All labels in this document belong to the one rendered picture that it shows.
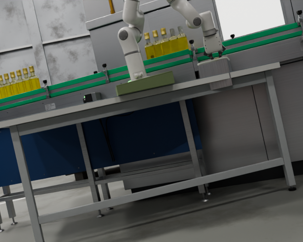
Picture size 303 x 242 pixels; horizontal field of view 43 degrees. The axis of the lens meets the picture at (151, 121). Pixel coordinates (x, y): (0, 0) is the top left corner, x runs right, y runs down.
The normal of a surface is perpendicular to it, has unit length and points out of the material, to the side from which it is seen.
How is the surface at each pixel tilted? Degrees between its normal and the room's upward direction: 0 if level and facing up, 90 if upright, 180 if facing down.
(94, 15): 90
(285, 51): 90
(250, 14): 90
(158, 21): 90
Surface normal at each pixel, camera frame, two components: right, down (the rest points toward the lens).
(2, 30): 0.10, -0.01
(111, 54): -0.28, 0.07
